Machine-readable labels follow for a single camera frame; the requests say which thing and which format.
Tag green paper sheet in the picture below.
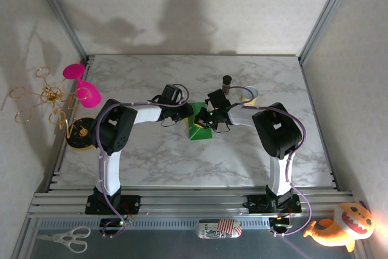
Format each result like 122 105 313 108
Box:
187 101 213 141

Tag dark spice jar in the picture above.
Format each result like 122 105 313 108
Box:
222 74 233 93

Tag pink plastic wine glass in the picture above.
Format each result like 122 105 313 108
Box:
62 63 102 109

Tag patterned cylindrical pouch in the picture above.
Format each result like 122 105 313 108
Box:
195 218 243 240

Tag black controller box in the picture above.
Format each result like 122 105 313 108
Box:
99 218 127 230
269 216 294 230

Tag orange plush fish toy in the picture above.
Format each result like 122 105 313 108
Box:
303 200 375 253

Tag white scissors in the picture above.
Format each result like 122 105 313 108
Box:
35 226 92 254

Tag aluminium frame rails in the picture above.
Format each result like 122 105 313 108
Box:
25 190 355 219

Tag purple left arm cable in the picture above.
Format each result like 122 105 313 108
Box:
95 84 191 238

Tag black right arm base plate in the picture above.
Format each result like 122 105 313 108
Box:
244 193 303 214

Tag gold wire holder black base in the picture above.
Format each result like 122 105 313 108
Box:
8 66 97 152

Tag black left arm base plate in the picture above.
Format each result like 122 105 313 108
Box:
84 193 142 216

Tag grey slotted cable duct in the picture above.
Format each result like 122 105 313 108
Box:
36 218 304 231

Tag aluminium table side rail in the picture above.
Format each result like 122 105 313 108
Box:
298 58 339 189
45 55 95 193

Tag aluminium corner post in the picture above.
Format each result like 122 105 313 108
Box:
298 0 358 64
28 0 89 63

